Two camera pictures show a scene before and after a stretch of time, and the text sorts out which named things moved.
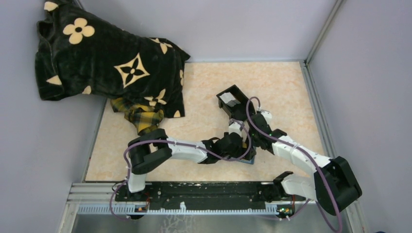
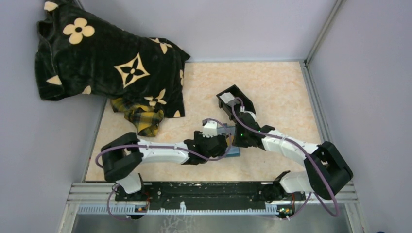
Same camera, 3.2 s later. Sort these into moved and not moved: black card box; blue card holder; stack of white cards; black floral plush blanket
Moved: blue card holder
Not moved: black floral plush blanket; black card box; stack of white cards
